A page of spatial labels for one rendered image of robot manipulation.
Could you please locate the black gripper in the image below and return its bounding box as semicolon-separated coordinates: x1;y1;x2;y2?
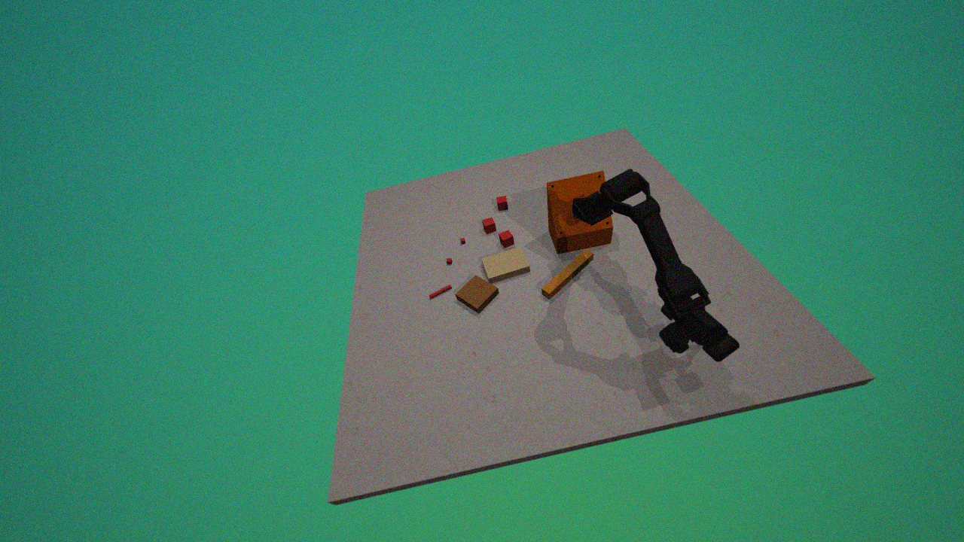
661;305;740;361

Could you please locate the orange flat bar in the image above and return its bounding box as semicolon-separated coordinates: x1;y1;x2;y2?
541;249;593;299

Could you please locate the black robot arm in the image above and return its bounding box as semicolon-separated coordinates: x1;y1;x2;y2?
572;169;728;354

